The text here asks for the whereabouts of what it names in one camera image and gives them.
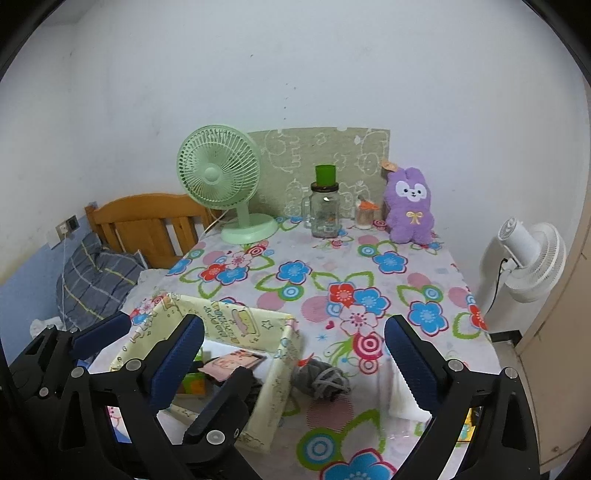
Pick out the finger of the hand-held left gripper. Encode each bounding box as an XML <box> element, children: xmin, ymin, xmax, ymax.
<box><xmin>69</xmin><ymin>311</ymin><xmax>133</xmax><ymax>361</ymax></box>
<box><xmin>182</xmin><ymin>367</ymin><xmax>260</xmax><ymax>455</ymax></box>

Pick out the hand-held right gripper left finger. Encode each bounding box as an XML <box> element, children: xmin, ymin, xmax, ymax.
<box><xmin>58</xmin><ymin>314</ymin><xmax>206</xmax><ymax>480</ymax></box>

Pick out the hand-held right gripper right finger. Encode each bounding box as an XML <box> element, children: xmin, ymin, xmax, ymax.
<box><xmin>385</xmin><ymin>315</ymin><xmax>541</xmax><ymax>480</ymax></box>

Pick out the pink patterned pouch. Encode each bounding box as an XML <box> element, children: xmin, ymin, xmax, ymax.
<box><xmin>201</xmin><ymin>351</ymin><xmax>269</xmax><ymax>381</ymax></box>

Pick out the yellow fabric storage box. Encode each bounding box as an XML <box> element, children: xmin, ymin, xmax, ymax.
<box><xmin>108</xmin><ymin>292</ymin><xmax>303</xmax><ymax>455</ymax></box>

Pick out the small yellow packet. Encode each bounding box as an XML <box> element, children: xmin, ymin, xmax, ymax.
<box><xmin>456</xmin><ymin>408</ymin><xmax>477</xmax><ymax>446</ymax></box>

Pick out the grey sock bundle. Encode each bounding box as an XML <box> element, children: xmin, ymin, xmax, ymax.
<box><xmin>291</xmin><ymin>357</ymin><xmax>352</xmax><ymax>401</ymax></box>

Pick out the crumpled white cloth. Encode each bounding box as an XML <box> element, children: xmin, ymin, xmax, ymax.
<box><xmin>30</xmin><ymin>318</ymin><xmax>61</xmax><ymax>339</ymax></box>

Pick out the grey plaid pillow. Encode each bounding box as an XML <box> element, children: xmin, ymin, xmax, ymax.
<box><xmin>55</xmin><ymin>233</ymin><xmax>148</xmax><ymax>330</ymax></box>

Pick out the white bedding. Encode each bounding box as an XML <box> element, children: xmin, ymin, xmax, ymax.
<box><xmin>137</xmin><ymin>269</ymin><xmax>172</xmax><ymax>297</ymax></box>

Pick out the wooden headboard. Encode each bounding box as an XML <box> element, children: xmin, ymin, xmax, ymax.
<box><xmin>84</xmin><ymin>194</ymin><xmax>227</xmax><ymax>271</ymax></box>

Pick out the floral tablecloth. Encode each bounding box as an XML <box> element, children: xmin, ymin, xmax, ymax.
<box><xmin>88</xmin><ymin>215</ymin><xmax>504</xmax><ymax>480</ymax></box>

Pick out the purple plush bunny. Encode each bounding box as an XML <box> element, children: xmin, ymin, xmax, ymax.
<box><xmin>381</xmin><ymin>159</ymin><xmax>439</xmax><ymax>245</ymax></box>

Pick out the small jar with orange lid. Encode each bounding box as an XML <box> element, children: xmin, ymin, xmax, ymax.
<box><xmin>355</xmin><ymin>196</ymin><xmax>377</xmax><ymax>230</ymax></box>

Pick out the beige door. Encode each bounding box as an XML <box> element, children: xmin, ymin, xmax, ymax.
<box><xmin>515</xmin><ymin>83</ymin><xmax>591</xmax><ymax>476</ymax></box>

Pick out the white standing fan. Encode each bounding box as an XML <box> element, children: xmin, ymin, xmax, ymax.
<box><xmin>475</xmin><ymin>218</ymin><xmax>568</xmax><ymax>333</ymax></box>

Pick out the glass jar with green lid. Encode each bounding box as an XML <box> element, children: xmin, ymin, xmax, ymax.
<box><xmin>301</xmin><ymin>165</ymin><xmax>343</xmax><ymax>239</ymax></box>

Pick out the green desk fan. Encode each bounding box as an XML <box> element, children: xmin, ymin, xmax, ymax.
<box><xmin>178</xmin><ymin>124</ymin><xmax>279</xmax><ymax>244</ymax></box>

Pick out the green patterned board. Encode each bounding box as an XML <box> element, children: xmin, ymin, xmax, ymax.
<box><xmin>247</xmin><ymin>128</ymin><xmax>393</xmax><ymax>220</ymax></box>

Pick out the thin white charging cable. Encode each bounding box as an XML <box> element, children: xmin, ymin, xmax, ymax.
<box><xmin>48</xmin><ymin>235</ymin><xmax>75</xmax><ymax>326</ymax></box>

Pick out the black fan cable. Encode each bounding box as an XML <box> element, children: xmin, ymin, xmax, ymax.
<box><xmin>484</xmin><ymin>256</ymin><xmax>511</xmax><ymax>324</ymax></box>

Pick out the white fan cord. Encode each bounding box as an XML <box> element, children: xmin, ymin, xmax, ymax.
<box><xmin>198</xmin><ymin>210</ymin><xmax>230</xmax><ymax>241</ymax></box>

